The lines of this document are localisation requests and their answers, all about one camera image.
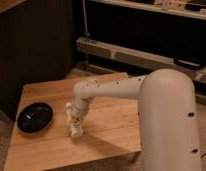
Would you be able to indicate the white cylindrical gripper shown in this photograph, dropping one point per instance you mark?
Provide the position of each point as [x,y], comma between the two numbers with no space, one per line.
[80,109]

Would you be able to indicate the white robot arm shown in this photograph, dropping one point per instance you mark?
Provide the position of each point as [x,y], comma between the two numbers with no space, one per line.
[167,112]

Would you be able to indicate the black ceramic bowl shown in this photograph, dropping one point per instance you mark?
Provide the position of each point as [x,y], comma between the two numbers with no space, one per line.
[34,118]

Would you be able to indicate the wooden table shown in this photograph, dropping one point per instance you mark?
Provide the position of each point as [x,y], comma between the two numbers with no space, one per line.
[110,129]

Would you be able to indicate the vertical metal pole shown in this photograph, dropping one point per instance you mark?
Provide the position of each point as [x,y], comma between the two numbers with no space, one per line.
[86,32]

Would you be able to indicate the grey metal beam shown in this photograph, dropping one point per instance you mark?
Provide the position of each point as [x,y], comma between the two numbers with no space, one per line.
[135,57]

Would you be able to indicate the black handle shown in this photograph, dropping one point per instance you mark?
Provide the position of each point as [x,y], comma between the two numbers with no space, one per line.
[188,65]

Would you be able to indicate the white wall shelf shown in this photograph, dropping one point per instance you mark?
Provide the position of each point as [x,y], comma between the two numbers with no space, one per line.
[153,8]

